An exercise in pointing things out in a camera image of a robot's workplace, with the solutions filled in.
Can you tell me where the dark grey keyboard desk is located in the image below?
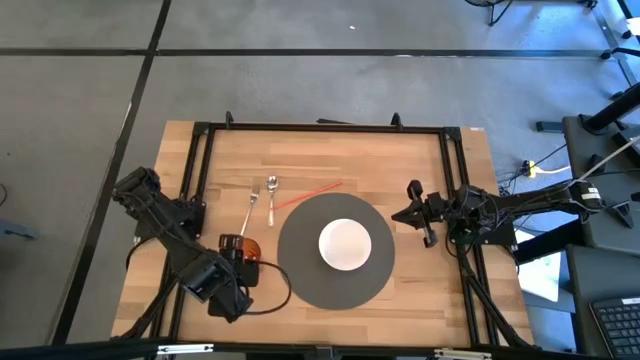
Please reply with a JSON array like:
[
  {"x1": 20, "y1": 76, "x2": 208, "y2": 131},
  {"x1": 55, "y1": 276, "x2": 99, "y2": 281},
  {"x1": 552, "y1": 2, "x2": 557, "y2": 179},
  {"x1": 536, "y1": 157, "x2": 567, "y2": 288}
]
[{"x1": 564, "y1": 243, "x2": 640, "y2": 360}]

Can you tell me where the grey computer keyboard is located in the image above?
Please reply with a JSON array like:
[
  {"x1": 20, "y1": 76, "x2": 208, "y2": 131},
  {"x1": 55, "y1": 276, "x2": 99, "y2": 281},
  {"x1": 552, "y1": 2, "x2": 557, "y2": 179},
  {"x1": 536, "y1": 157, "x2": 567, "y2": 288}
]
[{"x1": 588, "y1": 296, "x2": 640, "y2": 359}]

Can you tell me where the round grey woven placemat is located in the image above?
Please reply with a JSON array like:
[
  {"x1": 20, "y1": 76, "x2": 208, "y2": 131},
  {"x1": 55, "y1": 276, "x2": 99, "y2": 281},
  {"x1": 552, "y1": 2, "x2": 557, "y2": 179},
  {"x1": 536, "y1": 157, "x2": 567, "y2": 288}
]
[{"x1": 277, "y1": 192, "x2": 396, "y2": 311}]

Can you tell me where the white bowl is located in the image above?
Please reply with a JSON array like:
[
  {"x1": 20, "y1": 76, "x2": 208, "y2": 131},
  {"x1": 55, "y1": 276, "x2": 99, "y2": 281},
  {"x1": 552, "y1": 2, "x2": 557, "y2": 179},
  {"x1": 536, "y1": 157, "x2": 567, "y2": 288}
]
[{"x1": 318, "y1": 218, "x2": 373, "y2": 272}]

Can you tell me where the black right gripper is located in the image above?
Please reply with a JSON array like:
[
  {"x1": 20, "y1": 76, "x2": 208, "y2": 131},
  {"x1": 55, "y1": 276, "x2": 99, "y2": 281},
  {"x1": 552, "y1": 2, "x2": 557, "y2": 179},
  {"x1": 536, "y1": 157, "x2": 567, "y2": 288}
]
[{"x1": 391, "y1": 179, "x2": 454, "y2": 250}]

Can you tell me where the silver metal spoon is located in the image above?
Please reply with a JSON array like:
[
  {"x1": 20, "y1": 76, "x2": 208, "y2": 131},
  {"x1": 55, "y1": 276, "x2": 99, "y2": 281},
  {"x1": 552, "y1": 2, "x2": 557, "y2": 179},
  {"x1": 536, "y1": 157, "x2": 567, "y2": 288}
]
[{"x1": 265, "y1": 174, "x2": 280, "y2": 228}]

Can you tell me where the orange translucent plastic cup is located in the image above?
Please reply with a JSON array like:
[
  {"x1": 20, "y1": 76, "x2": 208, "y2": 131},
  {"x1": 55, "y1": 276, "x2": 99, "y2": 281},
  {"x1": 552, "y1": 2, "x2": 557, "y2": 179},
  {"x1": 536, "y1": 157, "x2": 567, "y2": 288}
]
[{"x1": 236, "y1": 236, "x2": 263, "y2": 265}]

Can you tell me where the silver metal bracket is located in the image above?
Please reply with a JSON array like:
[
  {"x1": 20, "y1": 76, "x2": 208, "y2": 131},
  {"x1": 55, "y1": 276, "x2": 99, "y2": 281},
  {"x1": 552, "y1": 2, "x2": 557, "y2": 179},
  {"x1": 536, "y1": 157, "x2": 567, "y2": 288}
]
[
  {"x1": 433, "y1": 347, "x2": 494, "y2": 360},
  {"x1": 156, "y1": 343, "x2": 215, "y2": 357}
]

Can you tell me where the black floor fan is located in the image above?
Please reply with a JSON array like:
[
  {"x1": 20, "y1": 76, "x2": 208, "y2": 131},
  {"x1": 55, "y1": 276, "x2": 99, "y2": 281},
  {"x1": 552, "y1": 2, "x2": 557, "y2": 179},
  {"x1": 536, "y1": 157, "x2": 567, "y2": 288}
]
[{"x1": 463, "y1": 0, "x2": 517, "y2": 28}]

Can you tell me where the white paper sheet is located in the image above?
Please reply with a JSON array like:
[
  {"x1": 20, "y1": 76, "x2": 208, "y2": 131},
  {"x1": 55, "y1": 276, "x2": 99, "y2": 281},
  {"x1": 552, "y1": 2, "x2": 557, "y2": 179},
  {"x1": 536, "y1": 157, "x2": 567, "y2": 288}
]
[{"x1": 516, "y1": 228, "x2": 564, "y2": 304}]

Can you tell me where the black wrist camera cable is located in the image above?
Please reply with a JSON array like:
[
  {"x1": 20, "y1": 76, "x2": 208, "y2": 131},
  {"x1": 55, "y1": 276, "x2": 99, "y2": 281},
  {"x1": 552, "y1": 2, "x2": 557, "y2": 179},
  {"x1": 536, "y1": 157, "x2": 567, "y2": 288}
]
[{"x1": 239, "y1": 259, "x2": 293, "y2": 317}]

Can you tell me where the silver metal fork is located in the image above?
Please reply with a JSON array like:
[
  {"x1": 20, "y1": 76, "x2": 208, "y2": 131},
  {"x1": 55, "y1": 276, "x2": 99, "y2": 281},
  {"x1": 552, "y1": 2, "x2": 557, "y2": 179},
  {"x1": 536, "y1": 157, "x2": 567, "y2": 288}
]
[{"x1": 239, "y1": 185, "x2": 262, "y2": 238}]

